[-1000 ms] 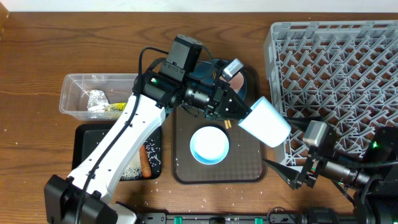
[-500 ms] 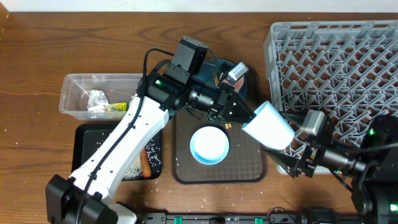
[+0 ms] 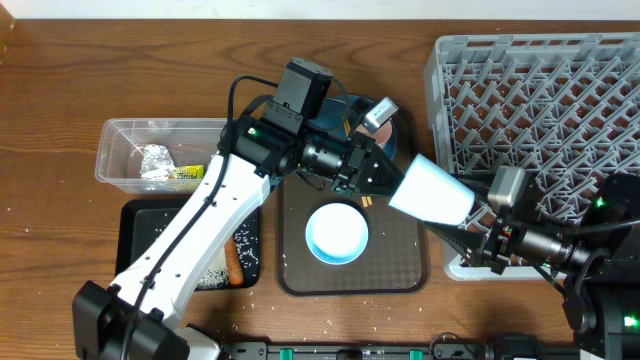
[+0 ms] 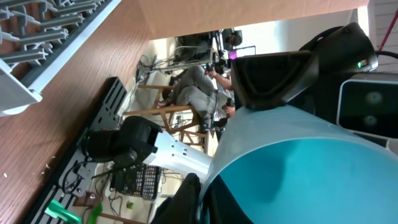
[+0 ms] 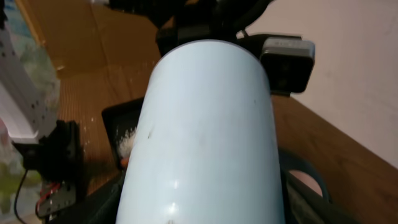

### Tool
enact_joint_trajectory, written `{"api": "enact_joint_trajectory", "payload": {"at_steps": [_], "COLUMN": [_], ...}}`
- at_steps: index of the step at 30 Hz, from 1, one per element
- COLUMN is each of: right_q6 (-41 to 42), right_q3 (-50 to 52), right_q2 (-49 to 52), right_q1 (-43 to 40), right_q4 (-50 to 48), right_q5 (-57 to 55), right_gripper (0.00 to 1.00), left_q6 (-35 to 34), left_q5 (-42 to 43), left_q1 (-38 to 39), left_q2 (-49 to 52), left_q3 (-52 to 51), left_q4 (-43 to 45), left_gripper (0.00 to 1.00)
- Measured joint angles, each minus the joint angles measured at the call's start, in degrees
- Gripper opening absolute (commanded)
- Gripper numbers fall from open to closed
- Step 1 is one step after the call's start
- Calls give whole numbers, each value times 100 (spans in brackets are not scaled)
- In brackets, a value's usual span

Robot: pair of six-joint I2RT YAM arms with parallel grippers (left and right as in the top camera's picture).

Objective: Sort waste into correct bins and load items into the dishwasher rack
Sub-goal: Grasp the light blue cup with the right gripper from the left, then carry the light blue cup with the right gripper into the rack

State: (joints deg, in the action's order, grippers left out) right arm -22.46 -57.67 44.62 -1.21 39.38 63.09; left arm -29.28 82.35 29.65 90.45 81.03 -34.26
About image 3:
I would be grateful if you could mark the brown serving tray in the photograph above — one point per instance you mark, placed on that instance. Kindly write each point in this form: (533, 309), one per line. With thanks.
(396, 259)

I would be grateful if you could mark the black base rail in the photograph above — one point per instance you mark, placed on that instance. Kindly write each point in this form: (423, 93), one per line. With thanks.
(446, 346)

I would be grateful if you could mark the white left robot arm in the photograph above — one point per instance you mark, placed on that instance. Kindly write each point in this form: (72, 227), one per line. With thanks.
(139, 315)

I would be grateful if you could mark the light blue cup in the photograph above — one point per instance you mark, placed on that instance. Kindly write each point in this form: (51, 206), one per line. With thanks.
(430, 194)

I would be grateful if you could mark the pink cup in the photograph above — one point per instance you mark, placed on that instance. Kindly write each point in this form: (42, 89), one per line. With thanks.
(382, 136)

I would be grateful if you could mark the silver yellow snack wrapper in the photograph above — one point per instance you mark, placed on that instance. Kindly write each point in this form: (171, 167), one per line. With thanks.
(160, 173)

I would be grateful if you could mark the grey dishwasher rack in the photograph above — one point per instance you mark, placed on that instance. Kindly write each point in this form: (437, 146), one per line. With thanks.
(563, 106)

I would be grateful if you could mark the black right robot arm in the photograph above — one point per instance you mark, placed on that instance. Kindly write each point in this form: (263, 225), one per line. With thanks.
(594, 265)

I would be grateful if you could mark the orange carrot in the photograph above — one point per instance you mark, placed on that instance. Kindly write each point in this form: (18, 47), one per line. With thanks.
(233, 265)

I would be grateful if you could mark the spilled rice pile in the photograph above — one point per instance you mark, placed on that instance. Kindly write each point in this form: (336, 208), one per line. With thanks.
(246, 239)

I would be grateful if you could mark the black waste tray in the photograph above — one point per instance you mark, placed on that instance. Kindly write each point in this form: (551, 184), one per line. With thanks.
(142, 222)

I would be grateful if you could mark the clear plastic waste bin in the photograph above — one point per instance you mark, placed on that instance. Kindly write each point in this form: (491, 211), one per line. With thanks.
(184, 141)

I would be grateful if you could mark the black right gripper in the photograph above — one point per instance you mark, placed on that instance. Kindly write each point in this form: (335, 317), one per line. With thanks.
(468, 246)

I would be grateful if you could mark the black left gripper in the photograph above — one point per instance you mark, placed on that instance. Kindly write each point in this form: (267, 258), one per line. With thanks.
(354, 175)

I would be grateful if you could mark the light blue rice bowl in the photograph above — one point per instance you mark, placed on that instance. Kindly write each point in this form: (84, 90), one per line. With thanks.
(337, 233)

